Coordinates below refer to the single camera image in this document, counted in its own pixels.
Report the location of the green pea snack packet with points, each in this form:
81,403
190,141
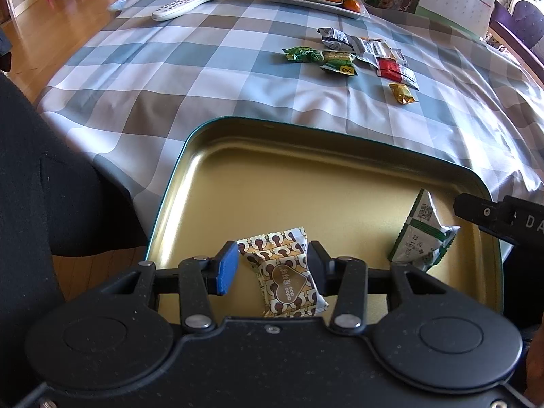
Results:
338,67

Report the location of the red snack packet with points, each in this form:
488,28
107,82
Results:
389,69

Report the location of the green candy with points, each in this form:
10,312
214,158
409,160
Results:
301,54

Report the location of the purple chair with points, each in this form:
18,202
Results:
522,25

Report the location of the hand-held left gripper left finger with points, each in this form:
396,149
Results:
225,270

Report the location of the grey black snack packet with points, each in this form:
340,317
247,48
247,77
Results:
335,38

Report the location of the checked tablecloth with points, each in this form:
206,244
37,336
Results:
212,72

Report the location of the gold tin tray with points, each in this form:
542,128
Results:
297,187

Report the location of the white remote control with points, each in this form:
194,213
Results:
182,6

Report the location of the gold candy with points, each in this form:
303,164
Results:
401,94

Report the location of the brown patterned snack packet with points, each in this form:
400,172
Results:
284,284

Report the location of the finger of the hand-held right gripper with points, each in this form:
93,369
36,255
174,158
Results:
503,233
480,210

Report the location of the white green snack packet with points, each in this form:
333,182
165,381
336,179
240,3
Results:
418,238

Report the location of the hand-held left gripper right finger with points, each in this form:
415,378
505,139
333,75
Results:
316,272

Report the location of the silver orange snack packet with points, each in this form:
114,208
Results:
369,51

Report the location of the desk calendar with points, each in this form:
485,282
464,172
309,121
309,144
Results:
459,0

